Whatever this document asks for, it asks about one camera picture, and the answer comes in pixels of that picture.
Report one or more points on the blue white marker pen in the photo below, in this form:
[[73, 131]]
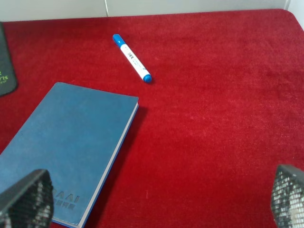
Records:
[[133, 59]]

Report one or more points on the red velvet tablecloth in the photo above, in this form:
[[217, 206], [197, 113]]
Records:
[[225, 106]]

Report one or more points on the blue hardcover notebook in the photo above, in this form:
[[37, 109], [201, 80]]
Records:
[[75, 133]]

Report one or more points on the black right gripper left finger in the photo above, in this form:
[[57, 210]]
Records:
[[29, 202]]

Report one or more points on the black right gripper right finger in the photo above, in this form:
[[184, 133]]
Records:
[[287, 197]]

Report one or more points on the black green Razer mousepad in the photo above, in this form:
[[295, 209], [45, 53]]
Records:
[[8, 80]]

